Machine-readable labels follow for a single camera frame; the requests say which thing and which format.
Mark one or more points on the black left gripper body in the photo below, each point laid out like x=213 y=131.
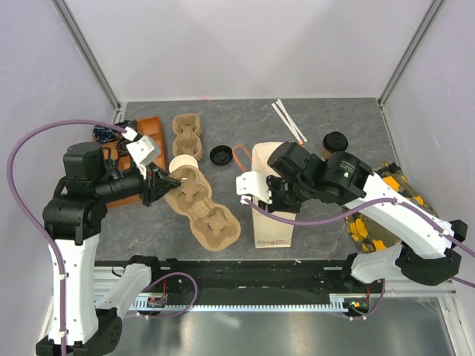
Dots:
x=148 y=184

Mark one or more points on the grey slotted cable duct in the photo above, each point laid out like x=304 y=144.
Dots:
x=146 y=304

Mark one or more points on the black plastic cup lid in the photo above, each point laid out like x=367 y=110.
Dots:
x=335 y=142

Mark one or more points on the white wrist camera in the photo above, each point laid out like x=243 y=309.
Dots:
x=143 y=150
x=253 y=184

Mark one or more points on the stack of paper cups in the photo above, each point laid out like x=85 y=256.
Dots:
x=182 y=160

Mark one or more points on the orange compartment organizer tray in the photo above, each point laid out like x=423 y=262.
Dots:
x=123 y=183

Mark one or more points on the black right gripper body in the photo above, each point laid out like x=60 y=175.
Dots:
x=286 y=196

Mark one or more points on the dark patterned rolled sock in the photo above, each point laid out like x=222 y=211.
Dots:
x=128 y=124

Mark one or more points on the cardboard cup carrier tray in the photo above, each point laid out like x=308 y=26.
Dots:
x=187 y=127

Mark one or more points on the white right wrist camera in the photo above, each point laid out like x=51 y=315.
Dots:
x=253 y=184

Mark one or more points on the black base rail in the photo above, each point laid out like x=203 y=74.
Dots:
x=316 y=276

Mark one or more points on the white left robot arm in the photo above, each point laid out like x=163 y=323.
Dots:
x=81 y=324

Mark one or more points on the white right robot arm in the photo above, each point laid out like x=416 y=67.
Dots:
x=341 y=179

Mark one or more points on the blue patterned rolled sock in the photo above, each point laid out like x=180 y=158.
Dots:
x=104 y=135

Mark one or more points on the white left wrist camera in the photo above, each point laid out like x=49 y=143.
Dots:
x=143 y=150

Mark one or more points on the camouflage yellow green cloth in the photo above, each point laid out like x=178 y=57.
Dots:
x=418 y=228

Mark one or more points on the white paper takeout bag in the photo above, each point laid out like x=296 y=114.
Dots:
x=268 y=233

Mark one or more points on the brown paper coffee cup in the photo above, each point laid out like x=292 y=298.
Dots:
x=326 y=153

